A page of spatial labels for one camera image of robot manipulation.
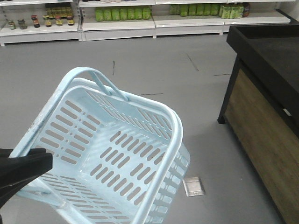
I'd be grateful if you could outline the black wooden fruit display stand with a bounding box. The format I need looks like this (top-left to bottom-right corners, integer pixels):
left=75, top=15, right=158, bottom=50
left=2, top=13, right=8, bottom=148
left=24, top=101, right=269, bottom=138
left=218, top=24, right=299, bottom=224

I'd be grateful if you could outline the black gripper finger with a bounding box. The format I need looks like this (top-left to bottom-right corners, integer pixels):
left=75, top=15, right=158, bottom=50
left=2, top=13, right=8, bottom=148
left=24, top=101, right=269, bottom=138
left=0, top=148, right=52, bottom=207

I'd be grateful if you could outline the green-lid glass jar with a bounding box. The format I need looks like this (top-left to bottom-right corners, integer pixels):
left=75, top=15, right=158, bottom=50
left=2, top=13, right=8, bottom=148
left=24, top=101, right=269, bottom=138
left=7, top=20, right=16, bottom=30

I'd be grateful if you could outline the yellow-label sauce jar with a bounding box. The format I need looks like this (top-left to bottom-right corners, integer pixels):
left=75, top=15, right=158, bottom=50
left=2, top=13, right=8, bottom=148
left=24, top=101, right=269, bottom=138
left=43, top=15, right=52, bottom=28

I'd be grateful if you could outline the dark-lid glass jar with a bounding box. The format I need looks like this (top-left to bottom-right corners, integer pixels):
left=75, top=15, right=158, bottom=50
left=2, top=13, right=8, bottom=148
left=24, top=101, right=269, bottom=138
left=17, top=18, right=27, bottom=30

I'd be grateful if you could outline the metal floor socket plate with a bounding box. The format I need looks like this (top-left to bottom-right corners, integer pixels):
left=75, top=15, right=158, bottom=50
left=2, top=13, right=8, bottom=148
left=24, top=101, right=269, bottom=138
left=182, top=176, right=206, bottom=197

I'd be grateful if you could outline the row of green drink bottles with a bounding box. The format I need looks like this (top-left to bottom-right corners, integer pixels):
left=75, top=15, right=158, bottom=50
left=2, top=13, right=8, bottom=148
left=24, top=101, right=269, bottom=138
left=95, top=6, right=152, bottom=22

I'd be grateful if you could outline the light blue plastic basket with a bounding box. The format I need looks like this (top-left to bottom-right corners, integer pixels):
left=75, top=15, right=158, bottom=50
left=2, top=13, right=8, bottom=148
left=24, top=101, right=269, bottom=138
left=11, top=67, right=190, bottom=224

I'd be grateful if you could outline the red-lid sauce jar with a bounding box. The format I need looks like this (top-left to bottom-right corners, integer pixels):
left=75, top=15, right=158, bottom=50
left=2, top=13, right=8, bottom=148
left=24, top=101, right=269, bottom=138
left=31, top=14, right=40, bottom=28

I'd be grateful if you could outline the white supermarket shelf unit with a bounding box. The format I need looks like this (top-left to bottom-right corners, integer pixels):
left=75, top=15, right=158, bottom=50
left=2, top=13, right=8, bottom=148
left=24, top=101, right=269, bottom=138
left=0, top=0, right=290, bottom=45

